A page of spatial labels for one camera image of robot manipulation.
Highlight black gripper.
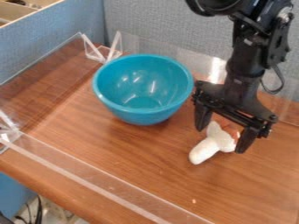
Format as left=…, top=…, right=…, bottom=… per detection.
left=192, top=74, right=277, bottom=154

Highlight white brown toy mushroom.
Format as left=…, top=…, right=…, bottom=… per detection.
left=188, top=121, right=240, bottom=165

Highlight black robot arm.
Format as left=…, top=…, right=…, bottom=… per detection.
left=184, top=0, right=295, bottom=153

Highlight blue plastic bowl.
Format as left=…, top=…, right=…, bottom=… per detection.
left=92, top=54, right=193, bottom=125

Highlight clear acrylic barrier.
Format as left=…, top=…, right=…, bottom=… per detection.
left=0, top=36, right=299, bottom=224

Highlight wooden shelf box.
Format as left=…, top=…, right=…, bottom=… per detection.
left=0, top=0, right=65, bottom=29

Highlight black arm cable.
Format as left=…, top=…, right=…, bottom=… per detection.
left=259, top=65, right=285, bottom=95

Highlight black floor cables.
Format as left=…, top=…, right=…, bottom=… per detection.
left=0, top=194, right=44, bottom=224

